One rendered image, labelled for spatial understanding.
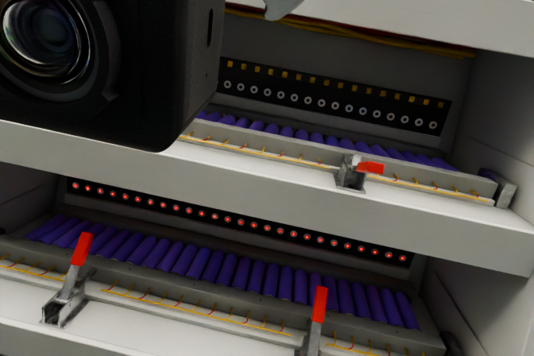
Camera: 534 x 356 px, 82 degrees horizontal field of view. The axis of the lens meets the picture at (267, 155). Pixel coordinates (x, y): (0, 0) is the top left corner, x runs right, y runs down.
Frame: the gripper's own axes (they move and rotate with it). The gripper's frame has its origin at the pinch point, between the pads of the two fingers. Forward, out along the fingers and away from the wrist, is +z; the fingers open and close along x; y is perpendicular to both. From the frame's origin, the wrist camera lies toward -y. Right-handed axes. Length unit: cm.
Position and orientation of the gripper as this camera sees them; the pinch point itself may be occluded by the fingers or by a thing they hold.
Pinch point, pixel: (241, 9)
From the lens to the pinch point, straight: 20.7
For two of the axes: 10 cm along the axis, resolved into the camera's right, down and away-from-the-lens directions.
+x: -9.8, -2.0, 0.5
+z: 0.4, 0.5, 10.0
